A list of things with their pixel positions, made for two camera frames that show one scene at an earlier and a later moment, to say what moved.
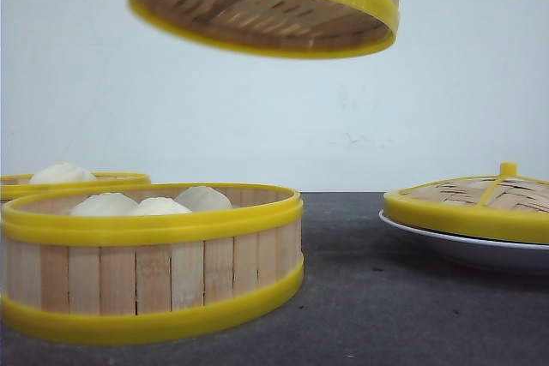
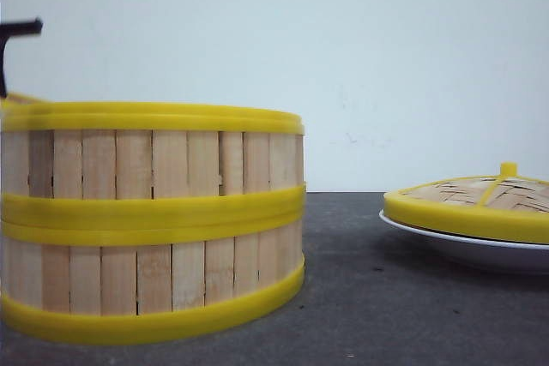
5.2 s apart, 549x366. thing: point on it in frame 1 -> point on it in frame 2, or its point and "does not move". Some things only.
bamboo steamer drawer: [98, 178] -> [21, 105]
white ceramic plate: [528, 257] does not move
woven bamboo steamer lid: [506, 206] does not move
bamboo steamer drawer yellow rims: [278, 6] -> [131, 219]
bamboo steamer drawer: [117, 270] does not move
